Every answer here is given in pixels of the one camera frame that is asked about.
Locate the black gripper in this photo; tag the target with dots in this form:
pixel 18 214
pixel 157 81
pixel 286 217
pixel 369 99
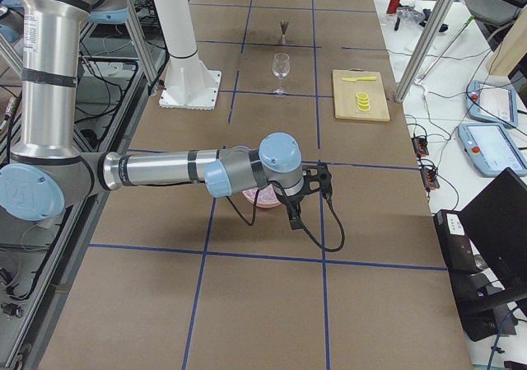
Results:
pixel 291 201

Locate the steel cocktail jigger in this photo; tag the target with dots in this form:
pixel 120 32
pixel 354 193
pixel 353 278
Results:
pixel 283 25

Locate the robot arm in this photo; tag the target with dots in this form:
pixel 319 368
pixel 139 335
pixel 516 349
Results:
pixel 46 173

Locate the clear wine glass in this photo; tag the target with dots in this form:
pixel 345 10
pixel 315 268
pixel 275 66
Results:
pixel 281 68

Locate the pink bowl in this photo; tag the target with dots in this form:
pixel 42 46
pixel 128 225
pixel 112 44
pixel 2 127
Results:
pixel 265 198

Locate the bamboo cutting board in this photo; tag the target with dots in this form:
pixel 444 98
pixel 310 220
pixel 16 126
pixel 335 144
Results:
pixel 345 102

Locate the yellow plastic knife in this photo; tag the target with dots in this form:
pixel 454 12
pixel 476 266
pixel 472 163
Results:
pixel 359 79

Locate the black mini computer box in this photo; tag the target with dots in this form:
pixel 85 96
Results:
pixel 455 244

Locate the blue teach pendant near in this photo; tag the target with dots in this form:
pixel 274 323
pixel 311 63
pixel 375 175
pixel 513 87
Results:
pixel 491 149

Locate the blue teach pendant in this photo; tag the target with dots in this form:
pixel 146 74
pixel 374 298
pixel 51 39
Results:
pixel 488 102
pixel 491 149

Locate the black computer monitor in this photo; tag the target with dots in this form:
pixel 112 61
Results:
pixel 495 222

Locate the blue teach pendant far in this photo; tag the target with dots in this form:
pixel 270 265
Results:
pixel 488 102

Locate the cardboard board upright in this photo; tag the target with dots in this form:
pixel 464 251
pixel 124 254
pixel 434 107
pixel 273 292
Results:
pixel 511 50

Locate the grey office chair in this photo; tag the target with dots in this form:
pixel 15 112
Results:
pixel 499 14

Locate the green handled grabber stick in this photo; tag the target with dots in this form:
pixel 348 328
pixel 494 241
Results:
pixel 418 81

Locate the aluminium frame post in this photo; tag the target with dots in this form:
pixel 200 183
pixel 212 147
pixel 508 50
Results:
pixel 438 14

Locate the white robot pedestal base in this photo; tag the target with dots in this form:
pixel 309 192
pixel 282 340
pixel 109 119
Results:
pixel 188 83

